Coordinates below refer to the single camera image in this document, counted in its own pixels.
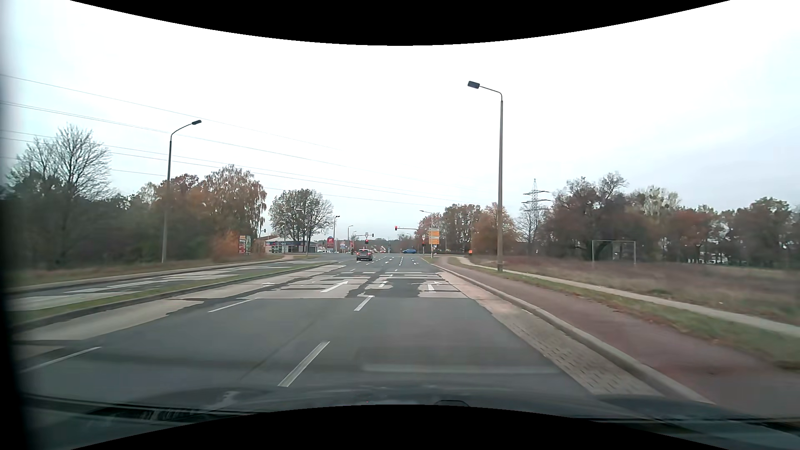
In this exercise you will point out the dry grass field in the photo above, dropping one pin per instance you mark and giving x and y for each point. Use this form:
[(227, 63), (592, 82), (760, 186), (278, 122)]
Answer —
[(700, 281)]

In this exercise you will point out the electricity pylon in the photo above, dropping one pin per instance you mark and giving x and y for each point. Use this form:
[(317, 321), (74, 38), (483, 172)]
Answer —
[(535, 209)]

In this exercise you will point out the wood of autumn trees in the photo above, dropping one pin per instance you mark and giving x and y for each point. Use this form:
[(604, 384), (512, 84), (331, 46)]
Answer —
[(94, 219)]

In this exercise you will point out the grass bank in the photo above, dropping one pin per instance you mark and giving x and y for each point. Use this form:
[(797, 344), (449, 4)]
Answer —
[(125, 269)]

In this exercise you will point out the grey asphalt road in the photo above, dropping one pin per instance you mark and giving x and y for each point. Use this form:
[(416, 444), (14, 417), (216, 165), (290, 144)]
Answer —
[(400, 331)]

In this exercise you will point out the yellow road sign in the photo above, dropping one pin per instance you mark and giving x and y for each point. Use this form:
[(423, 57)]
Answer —
[(434, 236)]

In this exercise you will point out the red sign on pole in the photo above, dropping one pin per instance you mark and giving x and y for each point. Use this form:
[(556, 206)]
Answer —
[(330, 242)]

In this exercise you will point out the car's own bonnet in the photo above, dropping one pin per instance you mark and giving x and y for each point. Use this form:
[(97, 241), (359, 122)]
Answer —
[(400, 400)]

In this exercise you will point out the dark red car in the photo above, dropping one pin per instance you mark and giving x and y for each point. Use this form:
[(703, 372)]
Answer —
[(364, 254)]

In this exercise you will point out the red cycle path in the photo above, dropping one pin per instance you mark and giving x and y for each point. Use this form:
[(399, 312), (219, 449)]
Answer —
[(625, 325)]

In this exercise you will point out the metal goal frame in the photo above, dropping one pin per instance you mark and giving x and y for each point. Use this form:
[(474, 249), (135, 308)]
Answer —
[(614, 250)]

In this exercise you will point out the bare trees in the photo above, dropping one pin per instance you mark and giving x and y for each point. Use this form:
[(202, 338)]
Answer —
[(301, 215)]

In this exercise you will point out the road markings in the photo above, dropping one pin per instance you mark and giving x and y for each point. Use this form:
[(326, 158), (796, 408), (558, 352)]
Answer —
[(304, 363)]

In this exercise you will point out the grey curved lamp post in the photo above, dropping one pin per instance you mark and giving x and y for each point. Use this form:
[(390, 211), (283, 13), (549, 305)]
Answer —
[(167, 194)]

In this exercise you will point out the low building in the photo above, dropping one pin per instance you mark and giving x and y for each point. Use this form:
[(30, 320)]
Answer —
[(287, 245)]

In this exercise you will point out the pale footpath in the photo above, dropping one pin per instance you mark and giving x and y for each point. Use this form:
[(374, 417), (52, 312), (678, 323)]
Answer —
[(662, 302)]

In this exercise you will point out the red billboard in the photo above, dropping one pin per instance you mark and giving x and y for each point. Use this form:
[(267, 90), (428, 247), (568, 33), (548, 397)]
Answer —
[(244, 244)]

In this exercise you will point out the grass verge strip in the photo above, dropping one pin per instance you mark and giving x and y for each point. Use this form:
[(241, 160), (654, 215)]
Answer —
[(700, 324)]

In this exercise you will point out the grass median strip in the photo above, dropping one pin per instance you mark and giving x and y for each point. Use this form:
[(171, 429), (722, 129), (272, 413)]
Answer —
[(125, 297)]

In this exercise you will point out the tall grey lamp post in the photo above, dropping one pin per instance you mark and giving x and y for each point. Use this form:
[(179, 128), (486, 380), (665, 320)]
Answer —
[(500, 187)]

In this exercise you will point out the row of autumn trees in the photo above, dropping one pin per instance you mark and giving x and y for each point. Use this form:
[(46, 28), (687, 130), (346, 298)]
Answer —
[(625, 225)]

